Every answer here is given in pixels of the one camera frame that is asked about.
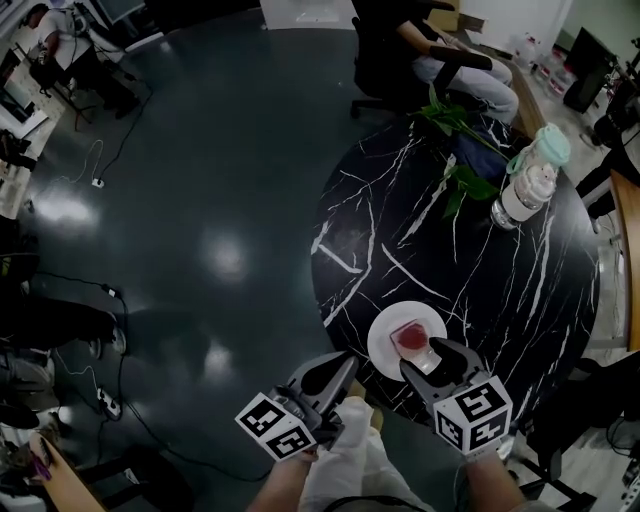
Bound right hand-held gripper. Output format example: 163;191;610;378
399;337;514;456

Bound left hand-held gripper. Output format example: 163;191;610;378
234;351;359;461

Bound white round plate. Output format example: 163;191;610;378
367;301;448;382

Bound person's left forearm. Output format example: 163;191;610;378
252;447;321;512

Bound person's right forearm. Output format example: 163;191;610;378
457;452;526;512

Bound person's light trousers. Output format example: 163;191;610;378
299;397;426;512

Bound black marble round table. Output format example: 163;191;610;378
310;112;601;426

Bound black mesh chair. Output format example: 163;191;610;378
514;414;606;507

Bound green leafy plant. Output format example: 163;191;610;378
412;84;501;220

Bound clear bottle with white label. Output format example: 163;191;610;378
490;164;559;231

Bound large white power strip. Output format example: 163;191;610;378
96;387;123;419

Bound rectangular wooden desk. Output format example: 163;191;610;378
608;168;640;351

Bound blue pouch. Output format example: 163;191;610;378
452;132;511;177

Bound bottle with mint lid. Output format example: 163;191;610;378
507;123;572;177

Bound round wooden table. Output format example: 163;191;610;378
27;432;106;512

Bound wooden slat bench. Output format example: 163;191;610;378
509;69;549;142

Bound black remote control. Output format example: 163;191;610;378
34;433;54;469

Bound seated person in black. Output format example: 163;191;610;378
349;2;494;119

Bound clear water jug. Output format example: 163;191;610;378
513;32;544;67
542;49;569;89

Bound black computer tower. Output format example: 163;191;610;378
563;27;614;114

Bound brown cardboard sheet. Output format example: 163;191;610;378
432;2;487;32

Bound white sink box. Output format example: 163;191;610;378
259;0;359;31

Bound black floor cable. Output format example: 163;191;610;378
99;284;271;484

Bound white power cable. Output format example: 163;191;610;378
49;139;105;184

